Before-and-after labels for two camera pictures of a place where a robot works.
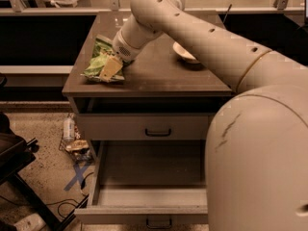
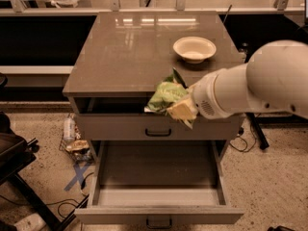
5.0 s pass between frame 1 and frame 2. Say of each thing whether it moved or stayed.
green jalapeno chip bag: moved
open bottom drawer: stayed
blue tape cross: stayed
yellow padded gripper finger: moved
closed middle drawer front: stayed
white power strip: stayed
